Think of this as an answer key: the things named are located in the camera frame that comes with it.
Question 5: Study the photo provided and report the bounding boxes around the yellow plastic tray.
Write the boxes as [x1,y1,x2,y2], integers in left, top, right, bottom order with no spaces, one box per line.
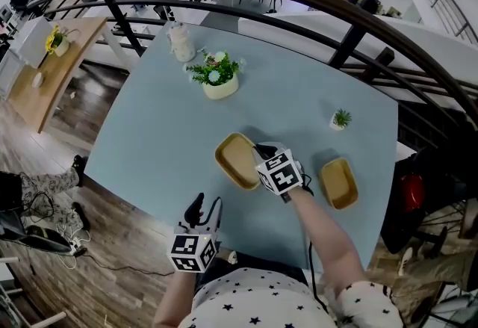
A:
[318,157,360,211]
[214,131,262,192]
[215,139,262,192]

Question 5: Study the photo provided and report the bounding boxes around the yellow flowers in white pot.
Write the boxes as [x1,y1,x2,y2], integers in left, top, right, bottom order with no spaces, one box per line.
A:
[44,24,72,58]

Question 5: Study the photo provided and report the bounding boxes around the person's right forearm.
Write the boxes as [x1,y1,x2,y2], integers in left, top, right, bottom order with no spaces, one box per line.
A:
[289,188,369,301]

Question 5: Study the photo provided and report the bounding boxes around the red helmet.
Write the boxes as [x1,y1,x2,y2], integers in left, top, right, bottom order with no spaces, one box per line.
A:
[398,173,426,214]

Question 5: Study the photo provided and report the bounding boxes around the person's white star-print shirt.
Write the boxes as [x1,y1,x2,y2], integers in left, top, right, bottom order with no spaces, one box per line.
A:
[178,267,404,328]

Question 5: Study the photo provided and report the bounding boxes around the small white potted green plant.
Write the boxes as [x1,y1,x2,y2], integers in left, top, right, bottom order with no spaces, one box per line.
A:
[329,108,353,132]

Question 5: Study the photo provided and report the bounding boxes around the white box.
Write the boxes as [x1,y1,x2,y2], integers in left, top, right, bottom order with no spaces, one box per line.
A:
[10,16,55,69]

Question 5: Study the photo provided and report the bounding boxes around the person's left forearm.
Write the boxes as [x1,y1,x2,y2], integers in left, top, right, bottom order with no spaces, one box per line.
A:
[153,268,197,328]

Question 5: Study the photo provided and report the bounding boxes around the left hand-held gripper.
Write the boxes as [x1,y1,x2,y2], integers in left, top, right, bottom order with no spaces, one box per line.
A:
[166,192,223,275]

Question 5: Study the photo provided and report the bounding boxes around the light wooden desk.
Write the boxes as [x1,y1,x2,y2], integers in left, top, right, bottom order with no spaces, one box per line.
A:
[7,16,109,134]

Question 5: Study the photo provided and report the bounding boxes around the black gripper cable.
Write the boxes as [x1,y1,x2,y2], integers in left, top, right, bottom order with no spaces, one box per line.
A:
[304,240,332,315]

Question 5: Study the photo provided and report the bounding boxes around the white power strip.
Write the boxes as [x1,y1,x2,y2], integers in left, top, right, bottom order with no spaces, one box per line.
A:
[69,238,87,257]

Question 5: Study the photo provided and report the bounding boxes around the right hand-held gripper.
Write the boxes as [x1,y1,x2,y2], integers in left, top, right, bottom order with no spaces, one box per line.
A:
[253,142,304,204]

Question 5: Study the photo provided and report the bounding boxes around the black office chair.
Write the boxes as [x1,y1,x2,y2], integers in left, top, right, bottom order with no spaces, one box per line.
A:
[379,146,478,256]

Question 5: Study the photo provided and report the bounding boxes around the person's black trousers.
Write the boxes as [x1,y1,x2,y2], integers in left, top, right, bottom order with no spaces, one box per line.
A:
[201,250,311,286]

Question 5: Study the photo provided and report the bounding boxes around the cream pot with flowering plant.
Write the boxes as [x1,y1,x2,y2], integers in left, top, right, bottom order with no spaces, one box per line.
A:
[182,49,247,101]

